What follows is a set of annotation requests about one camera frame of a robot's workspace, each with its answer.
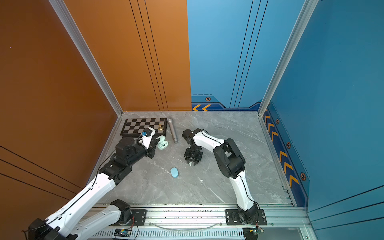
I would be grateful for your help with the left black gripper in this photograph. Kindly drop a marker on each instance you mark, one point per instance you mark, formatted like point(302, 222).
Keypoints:
point(152, 147)

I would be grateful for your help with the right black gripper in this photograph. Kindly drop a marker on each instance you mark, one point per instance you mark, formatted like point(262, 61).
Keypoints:
point(195, 160)

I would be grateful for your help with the green charging case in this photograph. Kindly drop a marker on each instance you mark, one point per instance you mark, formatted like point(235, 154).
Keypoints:
point(162, 142)

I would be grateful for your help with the blue charging case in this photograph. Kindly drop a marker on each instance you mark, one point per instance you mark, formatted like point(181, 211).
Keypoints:
point(174, 172)

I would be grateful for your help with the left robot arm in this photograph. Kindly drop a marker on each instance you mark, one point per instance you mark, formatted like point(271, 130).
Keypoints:
point(67, 223)

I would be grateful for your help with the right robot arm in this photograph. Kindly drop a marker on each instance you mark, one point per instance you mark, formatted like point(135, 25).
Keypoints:
point(231, 164)

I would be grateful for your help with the silver microphone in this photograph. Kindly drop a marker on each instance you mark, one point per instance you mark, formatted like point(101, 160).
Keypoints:
point(172, 129)

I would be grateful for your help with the black white chessboard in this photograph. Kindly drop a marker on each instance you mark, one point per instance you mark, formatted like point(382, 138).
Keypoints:
point(134, 127)

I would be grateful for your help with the left circuit board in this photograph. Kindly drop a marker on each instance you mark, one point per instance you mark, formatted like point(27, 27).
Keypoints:
point(122, 233)

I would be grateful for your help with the circuit board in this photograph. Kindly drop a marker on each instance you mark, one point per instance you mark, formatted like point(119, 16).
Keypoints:
point(122, 233)
point(252, 233)

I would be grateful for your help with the right circuit board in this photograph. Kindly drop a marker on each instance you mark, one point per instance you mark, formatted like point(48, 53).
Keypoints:
point(252, 233)

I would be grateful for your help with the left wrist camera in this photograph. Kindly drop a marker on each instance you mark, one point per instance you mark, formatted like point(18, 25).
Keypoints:
point(146, 136)

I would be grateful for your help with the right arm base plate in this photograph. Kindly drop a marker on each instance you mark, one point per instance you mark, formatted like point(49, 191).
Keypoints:
point(233, 218)

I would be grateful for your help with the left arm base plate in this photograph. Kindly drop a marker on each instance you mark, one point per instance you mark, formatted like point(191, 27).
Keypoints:
point(136, 216)

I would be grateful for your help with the aluminium front rail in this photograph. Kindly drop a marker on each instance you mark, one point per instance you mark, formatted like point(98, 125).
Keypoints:
point(196, 216)

